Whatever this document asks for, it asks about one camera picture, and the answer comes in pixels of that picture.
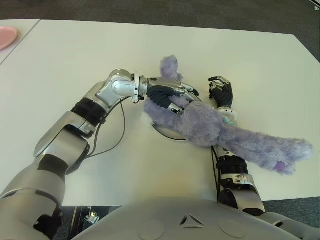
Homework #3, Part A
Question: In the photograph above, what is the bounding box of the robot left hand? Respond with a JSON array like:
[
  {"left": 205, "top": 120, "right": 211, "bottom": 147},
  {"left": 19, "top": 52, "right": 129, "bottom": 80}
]
[{"left": 138, "top": 76, "right": 201, "bottom": 116}]

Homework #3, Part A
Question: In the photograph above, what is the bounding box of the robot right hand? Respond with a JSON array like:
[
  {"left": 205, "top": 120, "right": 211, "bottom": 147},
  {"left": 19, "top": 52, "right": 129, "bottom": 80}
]
[{"left": 207, "top": 74, "right": 235, "bottom": 109}]

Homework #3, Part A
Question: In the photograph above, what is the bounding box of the purple plush doll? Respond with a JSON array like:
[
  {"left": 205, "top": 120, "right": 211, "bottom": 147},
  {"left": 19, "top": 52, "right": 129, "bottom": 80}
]
[{"left": 142, "top": 55, "right": 314, "bottom": 176}]

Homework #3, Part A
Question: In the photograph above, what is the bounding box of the white plate black rim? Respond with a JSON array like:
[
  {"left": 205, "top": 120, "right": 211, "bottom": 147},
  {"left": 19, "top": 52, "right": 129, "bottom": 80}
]
[{"left": 151, "top": 92, "right": 204, "bottom": 142}]

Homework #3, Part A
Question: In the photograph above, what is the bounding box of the pink plate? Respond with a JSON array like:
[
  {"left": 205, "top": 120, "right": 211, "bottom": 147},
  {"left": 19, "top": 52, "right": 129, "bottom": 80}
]
[{"left": 0, "top": 25, "right": 18, "bottom": 50}]

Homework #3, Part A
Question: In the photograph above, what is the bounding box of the grey robot torso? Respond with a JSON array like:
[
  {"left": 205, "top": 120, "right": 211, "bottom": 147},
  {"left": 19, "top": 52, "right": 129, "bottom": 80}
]
[{"left": 72, "top": 197, "right": 320, "bottom": 240}]

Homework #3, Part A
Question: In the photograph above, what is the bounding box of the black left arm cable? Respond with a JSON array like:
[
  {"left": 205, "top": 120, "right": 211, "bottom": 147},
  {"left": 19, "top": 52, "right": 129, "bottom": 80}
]
[{"left": 87, "top": 98, "right": 126, "bottom": 158}]

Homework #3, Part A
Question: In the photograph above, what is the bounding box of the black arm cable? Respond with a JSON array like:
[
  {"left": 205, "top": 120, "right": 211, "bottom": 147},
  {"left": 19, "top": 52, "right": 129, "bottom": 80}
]
[
  {"left": 87, "top": 98, "right": 126, "bottom": 158},
  {"left": 211, "top": 146, "right": 222, "bottom": 201}
]

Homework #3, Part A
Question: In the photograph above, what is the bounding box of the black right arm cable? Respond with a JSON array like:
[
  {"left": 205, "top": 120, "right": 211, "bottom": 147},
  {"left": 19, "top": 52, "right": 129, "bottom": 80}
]
[{"left": 211, "top": 146, "right": 222, "bottom": 201}]

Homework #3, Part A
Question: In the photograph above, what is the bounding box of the metal table bracket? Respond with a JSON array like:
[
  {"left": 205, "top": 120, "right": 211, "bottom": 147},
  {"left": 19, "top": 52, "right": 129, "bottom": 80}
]
[{"left": 84, "top": 206, "right": 100, "bottom": 224}]

